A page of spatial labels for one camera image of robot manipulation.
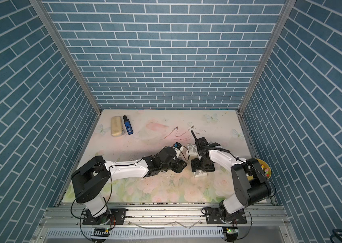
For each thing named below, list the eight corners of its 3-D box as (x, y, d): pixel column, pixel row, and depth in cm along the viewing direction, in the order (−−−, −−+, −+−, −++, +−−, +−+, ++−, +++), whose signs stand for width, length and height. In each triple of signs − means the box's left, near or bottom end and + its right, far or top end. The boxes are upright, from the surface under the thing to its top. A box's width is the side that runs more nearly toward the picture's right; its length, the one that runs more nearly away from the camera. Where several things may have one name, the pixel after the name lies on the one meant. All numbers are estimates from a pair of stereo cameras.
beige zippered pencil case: (112, 138, 105) (110, 135, 103) (112, 119, 117) (111, 116, 115) (122, 135, 107) (121, 133, 105) (121, 117, 118) (120, 114, 116)
